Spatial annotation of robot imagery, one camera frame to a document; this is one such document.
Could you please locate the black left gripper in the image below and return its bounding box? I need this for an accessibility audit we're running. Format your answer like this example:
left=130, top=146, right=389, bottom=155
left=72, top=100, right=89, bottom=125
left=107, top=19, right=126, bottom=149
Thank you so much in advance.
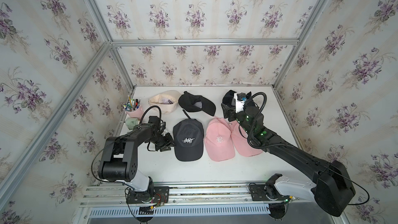
left=147, top=133, right=176, bottom=152

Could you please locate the black cap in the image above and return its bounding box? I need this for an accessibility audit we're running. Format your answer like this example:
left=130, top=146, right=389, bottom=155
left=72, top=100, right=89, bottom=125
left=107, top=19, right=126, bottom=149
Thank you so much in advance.
left=178, top=91, right=216, bottom=116
left=222, top=90, right=252, bottom=104

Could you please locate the dark grey baseball cap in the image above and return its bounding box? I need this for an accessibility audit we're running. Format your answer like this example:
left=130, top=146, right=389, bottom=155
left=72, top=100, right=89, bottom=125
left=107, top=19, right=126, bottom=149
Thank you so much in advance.
left=173, top=110, right=204, bottom=162

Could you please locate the pink cap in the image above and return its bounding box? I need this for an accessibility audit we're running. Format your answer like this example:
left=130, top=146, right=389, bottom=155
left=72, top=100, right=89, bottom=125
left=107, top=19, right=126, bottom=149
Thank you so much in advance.
left=204, top=118, right=235, bottom=162
left=230, top=121, right=263, bottom=157

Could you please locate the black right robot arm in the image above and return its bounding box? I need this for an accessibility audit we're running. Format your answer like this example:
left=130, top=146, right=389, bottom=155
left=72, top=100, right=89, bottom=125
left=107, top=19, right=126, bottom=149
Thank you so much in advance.
left=221, top=104, right=356, bottom=217

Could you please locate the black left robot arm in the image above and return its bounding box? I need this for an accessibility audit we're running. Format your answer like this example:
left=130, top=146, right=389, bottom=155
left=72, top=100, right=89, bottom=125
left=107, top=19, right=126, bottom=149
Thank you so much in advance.
left=97, top=116, right=174, bottom=203

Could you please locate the beige cap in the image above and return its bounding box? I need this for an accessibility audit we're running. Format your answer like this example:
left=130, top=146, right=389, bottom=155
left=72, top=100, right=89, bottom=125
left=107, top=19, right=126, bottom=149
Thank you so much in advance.
left=148, top=90, right=182, bottom=114

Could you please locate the green tape dispenser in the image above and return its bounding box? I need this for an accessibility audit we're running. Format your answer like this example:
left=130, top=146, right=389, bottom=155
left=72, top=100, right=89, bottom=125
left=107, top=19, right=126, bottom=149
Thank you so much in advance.
left=124, top=117, right=140, bottom=130

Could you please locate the pink pen cup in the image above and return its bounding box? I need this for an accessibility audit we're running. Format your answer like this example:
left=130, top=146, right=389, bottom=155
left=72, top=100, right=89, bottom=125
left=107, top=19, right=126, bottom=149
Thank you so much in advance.
left=122, top=96, right=144, bottom=120

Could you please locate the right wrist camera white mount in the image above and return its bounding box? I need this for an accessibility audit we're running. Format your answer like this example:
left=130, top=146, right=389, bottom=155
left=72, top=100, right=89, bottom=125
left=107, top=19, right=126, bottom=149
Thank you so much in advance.
left=234, top=93, right=247, bottom=113

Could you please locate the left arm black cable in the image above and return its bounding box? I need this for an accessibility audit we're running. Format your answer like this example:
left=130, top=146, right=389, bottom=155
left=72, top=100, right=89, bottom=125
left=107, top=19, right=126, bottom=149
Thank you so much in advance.
left=91, top=105, right=164, bottom=184

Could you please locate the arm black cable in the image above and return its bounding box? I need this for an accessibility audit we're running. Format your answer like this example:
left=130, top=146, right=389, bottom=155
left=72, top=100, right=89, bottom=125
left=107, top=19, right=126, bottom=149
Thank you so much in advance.
left=91, top=105, right=164, bottom=184
left=245, top=91, right=371, bottom=206

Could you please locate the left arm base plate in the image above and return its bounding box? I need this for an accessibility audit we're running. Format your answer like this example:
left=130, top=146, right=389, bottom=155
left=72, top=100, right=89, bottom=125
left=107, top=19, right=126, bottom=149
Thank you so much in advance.
left=125, top=186, right=170, bottom=205

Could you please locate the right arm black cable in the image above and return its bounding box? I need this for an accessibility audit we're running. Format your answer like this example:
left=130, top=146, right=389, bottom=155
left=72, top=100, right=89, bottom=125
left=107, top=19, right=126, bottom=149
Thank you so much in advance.
left=245, top=91, right=371, bottom=206

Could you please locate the aluminium rail frame front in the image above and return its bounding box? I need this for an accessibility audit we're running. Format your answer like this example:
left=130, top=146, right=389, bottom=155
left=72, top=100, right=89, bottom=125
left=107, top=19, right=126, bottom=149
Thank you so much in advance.
left=72, top=183, right=349, bottom=224

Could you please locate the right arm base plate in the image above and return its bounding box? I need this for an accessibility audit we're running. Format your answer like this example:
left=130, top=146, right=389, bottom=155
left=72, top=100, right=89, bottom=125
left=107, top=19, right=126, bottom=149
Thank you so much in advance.
left=248, top=183, right=293, bottom=202

